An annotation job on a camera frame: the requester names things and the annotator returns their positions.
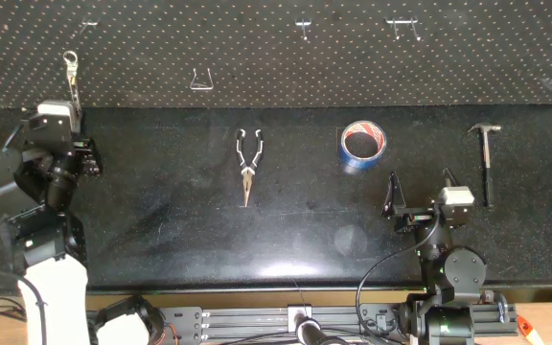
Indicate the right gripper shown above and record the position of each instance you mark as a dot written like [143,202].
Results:
[415,216]

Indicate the needle-nose pliers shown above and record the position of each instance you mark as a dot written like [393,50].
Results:
[247,182]

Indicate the wrench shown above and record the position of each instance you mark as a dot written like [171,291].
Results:
[71,76]

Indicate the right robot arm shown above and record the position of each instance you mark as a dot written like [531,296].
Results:
[463,273]

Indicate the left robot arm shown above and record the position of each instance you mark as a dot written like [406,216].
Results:
[55,287]

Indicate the black pegboard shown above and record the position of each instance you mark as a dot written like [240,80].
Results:
[305,62]

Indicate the hammer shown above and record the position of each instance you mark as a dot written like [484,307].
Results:
[486,153]

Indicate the roll of blue tape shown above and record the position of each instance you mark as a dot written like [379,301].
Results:
[352,160]

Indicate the double-pronged metal hook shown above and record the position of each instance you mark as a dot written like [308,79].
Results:
[403,21]

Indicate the orange and white object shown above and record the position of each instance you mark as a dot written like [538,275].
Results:
[527,330]

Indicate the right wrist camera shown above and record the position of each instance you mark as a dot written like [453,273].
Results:
[455,195]

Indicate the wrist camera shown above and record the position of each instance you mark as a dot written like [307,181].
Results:
[455,195]
[58,109]

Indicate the mounting rail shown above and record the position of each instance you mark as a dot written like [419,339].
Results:
[257,321]

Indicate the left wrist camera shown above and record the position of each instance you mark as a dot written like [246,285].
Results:
[58,109]

